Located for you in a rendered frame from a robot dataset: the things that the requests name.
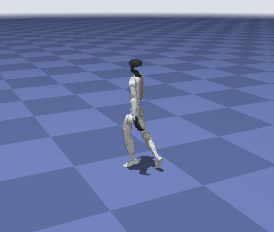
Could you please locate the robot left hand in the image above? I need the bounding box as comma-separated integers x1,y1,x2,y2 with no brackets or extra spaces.
133,116,145,131

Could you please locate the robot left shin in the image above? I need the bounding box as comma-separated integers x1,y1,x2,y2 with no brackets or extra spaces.
125,139,135,161

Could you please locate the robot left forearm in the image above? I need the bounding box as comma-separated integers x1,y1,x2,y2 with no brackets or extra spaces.
130,99,138,121

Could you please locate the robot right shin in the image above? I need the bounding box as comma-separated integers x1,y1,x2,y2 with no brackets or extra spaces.
144,132,158,159

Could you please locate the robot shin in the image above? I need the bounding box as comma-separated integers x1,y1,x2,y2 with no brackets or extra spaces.
125,139,135,161
144,132,158,159

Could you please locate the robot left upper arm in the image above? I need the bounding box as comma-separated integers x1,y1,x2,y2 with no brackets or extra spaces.
129,79,137,102

